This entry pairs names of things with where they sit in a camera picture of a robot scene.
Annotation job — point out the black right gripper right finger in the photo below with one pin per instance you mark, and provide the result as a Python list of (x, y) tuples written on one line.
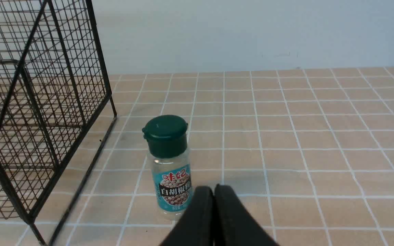
[(234, 225)]

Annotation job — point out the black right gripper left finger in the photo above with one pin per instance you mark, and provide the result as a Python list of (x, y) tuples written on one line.
[(194, 226)]

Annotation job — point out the green-capped pepper seasoning bottle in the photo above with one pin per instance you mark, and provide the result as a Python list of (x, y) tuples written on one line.
[(168, 156)]

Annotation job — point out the black wire mesh shelf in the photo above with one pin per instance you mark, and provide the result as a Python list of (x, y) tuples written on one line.
[(53, 86)]

